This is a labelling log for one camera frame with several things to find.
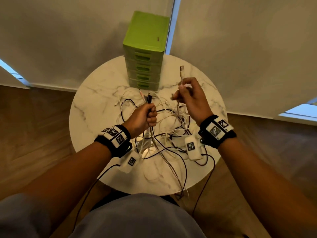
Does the tangle of white and black cables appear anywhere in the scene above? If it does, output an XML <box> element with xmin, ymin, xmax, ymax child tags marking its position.
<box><xmin>114</xmin><ymin>89</ymin><xmax>216</xmax><ymax>198</ymax></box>

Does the person's left hand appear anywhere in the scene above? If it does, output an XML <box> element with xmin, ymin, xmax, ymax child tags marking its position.
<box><xmin>122</xmin><ymin>103</ymin><xmax>158</xmax><ymax>139</ymax></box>

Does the green plastic drawer cabinet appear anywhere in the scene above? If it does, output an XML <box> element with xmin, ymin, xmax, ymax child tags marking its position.
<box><xmin>123</xmin><ymin>10</ymin><xmax>171</xmax><ymax>91</ymax></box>

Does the black wristband with marker tags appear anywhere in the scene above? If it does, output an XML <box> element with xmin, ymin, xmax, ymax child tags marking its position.
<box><xmin>198</xmin><ymin>115</ymin><xmax>237</xmax><ymax>149</ymax></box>
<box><xmin>94</xmin><ymin>124</ymin><xmax>133</xmax><ymax>158</ymax></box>

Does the thin black camera cable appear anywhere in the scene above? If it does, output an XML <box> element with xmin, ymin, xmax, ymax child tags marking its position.
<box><xmin>192</xmin><ymin>154</ymin><xmax>216</xmax><ymax>217</ymax></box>
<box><xmin>72</xmin><ymin>164</ymin><xmax>121</xmax><ymax>232</ymax></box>

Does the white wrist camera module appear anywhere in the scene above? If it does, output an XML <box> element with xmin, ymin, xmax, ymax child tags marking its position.
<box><xmin>184</xmin><ymin>135</ymin><xmax>203</xmax><ymax>161</ymax></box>
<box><xmin>118</xmin><ymin>151</ymin><xmax>140</xmax><ymax>174</ymax></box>

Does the person's right hand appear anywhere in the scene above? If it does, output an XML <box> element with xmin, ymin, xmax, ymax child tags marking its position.
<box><xmin>171</xmin><ymin>77</ymin><xmax>214</xmax><ymax>127</ymax></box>

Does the grey shirt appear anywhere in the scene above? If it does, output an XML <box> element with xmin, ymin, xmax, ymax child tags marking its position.
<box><xmin>0</xmin><ymin>193</ymin><xmax>206</xmax><ymax>238</ymax></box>

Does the person's left forearm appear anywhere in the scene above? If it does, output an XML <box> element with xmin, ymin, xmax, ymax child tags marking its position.
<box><xmin>15</xmin><ymin>142</ymin><xmax>112</xmax><ymax>231</ymax></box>

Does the person's right forearm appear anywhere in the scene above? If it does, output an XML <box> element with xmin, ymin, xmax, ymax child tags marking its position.
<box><xmin>218</xmin><ymin>137</ymin><xmax>317</xmax><ymax>238</ymax></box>

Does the black cable with plug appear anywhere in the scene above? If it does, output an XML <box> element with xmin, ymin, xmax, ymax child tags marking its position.
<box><xmin>147</xmin><ymin>93</ymin><xmax>189</xmax><ymax>196</ymax></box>

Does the beige braided cable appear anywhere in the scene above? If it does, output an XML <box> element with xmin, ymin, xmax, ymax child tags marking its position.
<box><xmin>173</xmin><ymin>65</ymin><xmax>191</xmax><ymax>137</ymax></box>

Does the white roller blind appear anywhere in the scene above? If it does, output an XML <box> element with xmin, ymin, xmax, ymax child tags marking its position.
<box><xmin>0</xmin><ymin>0</ymin><xmax>175</xmax><ymax>92</ymax></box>
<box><xmin>170</xmin><ymin>0</ymin><xmax>317</xmax><ymax>120</ymax></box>

